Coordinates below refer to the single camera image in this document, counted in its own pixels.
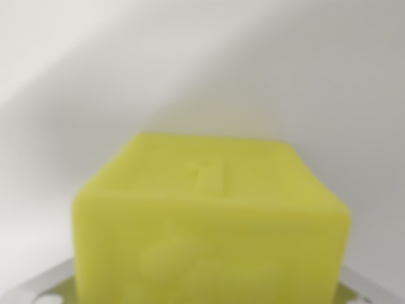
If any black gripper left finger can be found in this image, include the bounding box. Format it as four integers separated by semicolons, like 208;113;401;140
0;256;78;304

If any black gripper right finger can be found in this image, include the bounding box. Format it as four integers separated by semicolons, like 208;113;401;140
339;265;375;304

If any yellow cube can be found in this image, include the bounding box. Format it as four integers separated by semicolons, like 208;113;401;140
71;131;353;304

